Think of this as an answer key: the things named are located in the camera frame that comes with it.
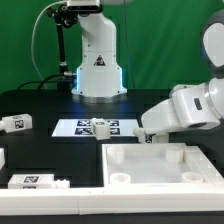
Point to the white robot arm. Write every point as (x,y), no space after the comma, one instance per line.
(99,78)

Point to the white L-shaped obstacle wall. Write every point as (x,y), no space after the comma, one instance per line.
(122,198)

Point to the white block left edge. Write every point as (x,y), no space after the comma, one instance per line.
(2,158)

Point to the white square tabletop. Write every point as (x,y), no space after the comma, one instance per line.
(160,163)

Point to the black camera stand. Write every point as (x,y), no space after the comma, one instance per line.
(63,18)

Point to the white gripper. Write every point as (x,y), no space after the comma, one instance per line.
(161,118)

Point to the white sheet with tags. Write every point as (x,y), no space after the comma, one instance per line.
(82,127)

